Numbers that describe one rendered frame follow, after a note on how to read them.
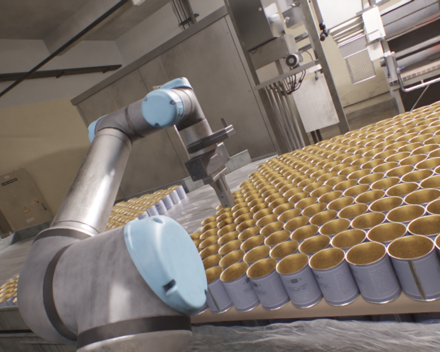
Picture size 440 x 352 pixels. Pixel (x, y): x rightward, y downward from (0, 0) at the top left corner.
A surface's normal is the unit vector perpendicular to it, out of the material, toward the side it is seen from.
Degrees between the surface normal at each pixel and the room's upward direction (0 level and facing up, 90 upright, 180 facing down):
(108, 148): 50
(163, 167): 90
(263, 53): 90
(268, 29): 90
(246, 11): 90
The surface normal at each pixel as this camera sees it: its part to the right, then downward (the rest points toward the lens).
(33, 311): -0.42, 0.09
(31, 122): 0.83, -0.25
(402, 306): -0.42, -0.88
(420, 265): -0.15, 0.26
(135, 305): 0.22, -0.54
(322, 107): -0.40, 0.36
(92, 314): -0.46, -0.40
